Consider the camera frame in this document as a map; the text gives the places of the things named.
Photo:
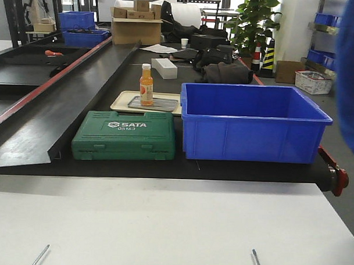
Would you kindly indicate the white basket on floor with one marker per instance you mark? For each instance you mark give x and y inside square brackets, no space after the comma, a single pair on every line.
[312,82]

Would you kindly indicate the beige plastic tray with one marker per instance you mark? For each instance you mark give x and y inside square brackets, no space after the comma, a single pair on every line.
[120,104]

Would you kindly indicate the orange juice bottle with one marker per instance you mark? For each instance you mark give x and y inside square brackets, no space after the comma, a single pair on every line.
[146,86]

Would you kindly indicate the orange handled tool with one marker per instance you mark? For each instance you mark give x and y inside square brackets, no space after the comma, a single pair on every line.
[52,53]

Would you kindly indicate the dark cloth bundle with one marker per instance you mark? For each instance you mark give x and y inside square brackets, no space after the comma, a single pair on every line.
[223,73]

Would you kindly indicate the blue crate on left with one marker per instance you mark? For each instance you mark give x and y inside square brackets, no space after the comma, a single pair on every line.
[89,39]

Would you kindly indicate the potted green plant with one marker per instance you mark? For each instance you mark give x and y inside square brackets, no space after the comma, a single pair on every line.
[253,25]

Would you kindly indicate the red white traffic cone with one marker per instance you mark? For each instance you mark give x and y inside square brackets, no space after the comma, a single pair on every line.
[256,58]

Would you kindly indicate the green SATA tool case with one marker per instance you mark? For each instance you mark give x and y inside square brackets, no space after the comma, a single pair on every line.
[110,136]

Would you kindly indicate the large cardboard box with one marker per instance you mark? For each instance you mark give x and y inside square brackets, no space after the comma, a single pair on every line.
[130,26]

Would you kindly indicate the white foam block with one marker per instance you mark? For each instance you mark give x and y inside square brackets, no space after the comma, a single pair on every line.
[165,68]

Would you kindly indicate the red conveyor end bracket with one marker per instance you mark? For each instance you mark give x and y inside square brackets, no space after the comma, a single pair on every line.
[340,176]

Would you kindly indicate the white paper cup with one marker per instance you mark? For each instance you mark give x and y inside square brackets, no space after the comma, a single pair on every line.
[184,43]

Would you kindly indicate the large blue plastic bin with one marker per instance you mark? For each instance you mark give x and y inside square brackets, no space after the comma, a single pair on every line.
[255,123]

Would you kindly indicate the brown cardboard box on floor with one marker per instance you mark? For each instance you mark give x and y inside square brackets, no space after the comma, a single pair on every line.
[285,71]

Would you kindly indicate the yellow black traffic cone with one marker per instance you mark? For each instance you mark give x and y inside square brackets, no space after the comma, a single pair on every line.
[266,70]

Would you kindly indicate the green-handled screwdriver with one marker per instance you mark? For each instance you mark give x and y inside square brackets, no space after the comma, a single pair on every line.
[41,255]
[255,256]

